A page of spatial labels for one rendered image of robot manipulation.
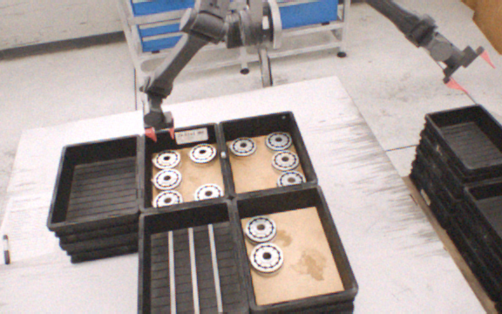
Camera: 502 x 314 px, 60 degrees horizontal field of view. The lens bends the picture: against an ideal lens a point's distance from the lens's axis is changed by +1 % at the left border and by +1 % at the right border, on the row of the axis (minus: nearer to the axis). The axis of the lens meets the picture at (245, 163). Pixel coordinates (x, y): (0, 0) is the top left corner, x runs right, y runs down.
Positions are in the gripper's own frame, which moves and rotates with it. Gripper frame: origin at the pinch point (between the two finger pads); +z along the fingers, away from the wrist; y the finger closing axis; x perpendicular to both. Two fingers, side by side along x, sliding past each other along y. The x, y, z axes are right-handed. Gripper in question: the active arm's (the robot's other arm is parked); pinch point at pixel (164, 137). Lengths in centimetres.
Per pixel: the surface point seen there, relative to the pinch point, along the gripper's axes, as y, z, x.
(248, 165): 28.8, 14.9, -8.3
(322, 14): 111, 67, 182
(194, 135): 10.3, 8.0, 6.8
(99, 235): -25.6, 10.8, -30.7
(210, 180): 13.6, 13.9, -12.8
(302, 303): 35, 5, -71
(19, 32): -142, 70, 256
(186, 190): 4.3, 13.3, -16.1
